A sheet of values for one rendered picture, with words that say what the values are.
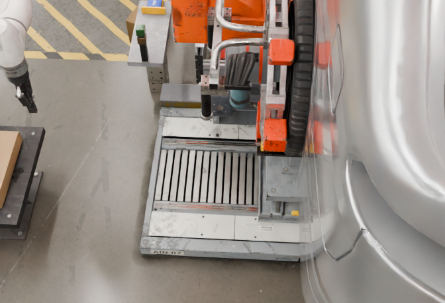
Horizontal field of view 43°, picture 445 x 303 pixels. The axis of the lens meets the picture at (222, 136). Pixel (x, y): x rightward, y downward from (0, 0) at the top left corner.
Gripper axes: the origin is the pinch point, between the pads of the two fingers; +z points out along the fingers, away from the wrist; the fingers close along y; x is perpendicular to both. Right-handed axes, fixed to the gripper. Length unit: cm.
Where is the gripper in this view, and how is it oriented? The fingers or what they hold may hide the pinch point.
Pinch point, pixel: (31, 106)
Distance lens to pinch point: 224.6
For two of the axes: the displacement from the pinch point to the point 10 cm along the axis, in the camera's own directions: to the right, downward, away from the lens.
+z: -0.1, 5.8, 8.1
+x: 10.0, -0.3, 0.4
